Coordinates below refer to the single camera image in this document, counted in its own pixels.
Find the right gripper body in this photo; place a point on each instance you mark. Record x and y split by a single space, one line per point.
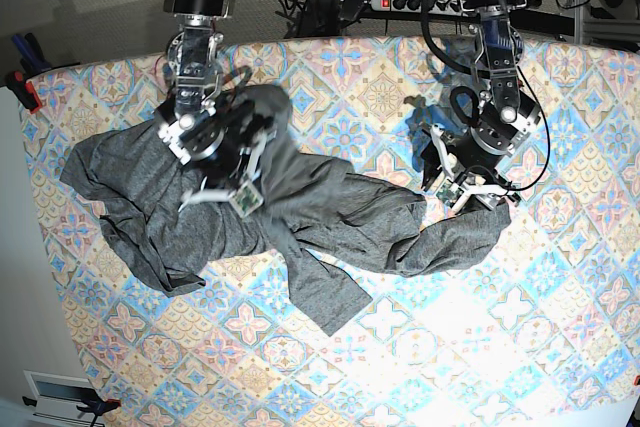
227 149

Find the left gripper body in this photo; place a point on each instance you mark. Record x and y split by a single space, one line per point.
467 169

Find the grey t-shirt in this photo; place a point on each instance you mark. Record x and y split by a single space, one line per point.
313 204

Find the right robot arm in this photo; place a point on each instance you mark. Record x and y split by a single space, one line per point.
197 82

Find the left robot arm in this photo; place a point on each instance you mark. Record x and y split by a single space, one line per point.
498 113

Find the patterned tablecloth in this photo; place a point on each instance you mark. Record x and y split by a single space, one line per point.
547 323

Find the red black clamp upper left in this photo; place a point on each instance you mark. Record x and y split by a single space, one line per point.
24 90

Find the black clamp lower left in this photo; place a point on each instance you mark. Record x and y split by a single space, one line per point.
82 410

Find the white floor vent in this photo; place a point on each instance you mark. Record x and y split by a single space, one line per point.
55 397

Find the blue handled clamp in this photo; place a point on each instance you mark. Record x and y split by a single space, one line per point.
32 59

